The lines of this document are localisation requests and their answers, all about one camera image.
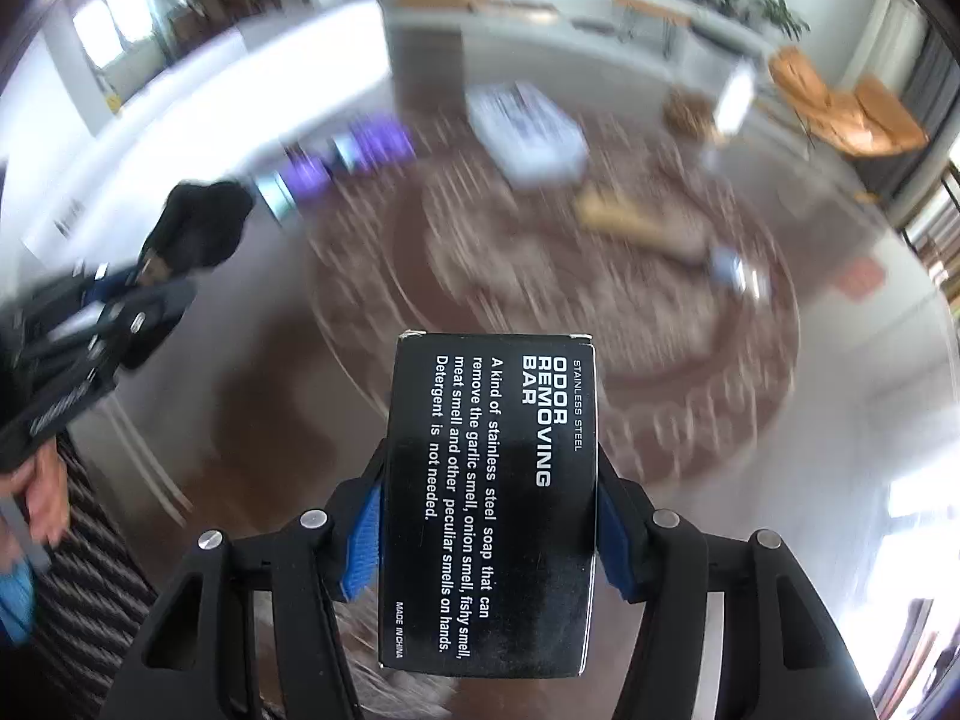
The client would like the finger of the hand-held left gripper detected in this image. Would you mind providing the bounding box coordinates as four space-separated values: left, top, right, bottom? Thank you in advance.
45 281 197 372
15 264 151 331

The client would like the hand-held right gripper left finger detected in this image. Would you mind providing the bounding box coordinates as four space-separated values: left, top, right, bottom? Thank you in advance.
101 439 391 720

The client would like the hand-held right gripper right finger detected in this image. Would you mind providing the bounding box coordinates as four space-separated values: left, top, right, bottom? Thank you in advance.
596 442 852 720

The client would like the black cloth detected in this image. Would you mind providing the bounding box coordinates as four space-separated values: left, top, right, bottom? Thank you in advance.
142 180 256 275

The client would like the black printed box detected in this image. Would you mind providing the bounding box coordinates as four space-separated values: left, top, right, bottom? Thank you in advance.
377 330 601 680

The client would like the large white cardboard box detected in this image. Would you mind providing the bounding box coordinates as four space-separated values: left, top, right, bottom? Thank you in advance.
15 0 391 263

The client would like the purple plush toy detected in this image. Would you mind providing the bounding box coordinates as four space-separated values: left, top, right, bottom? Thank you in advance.
253 114 418 224

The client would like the gold cream tube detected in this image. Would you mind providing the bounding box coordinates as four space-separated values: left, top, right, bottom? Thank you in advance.
574 184 766 293

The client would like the clear plastic cartoon box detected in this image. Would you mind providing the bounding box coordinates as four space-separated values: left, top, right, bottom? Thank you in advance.
465 81 590 185

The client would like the person's left hand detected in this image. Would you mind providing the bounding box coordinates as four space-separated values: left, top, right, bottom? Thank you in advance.
11 450 72 552

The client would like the grey fuzzy cloth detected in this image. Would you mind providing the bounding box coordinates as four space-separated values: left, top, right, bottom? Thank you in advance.
330 592 462 720

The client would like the striped cloth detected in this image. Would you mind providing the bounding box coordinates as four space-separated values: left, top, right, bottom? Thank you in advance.
30 435 160 720

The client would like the orange chair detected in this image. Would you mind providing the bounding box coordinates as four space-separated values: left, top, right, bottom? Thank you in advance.
769 45 931 158

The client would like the wooden bench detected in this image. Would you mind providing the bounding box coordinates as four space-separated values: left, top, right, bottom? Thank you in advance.
615 0 691 61

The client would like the tall leafy potted plant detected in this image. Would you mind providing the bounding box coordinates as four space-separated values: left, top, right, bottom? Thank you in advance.
750 0 811 42

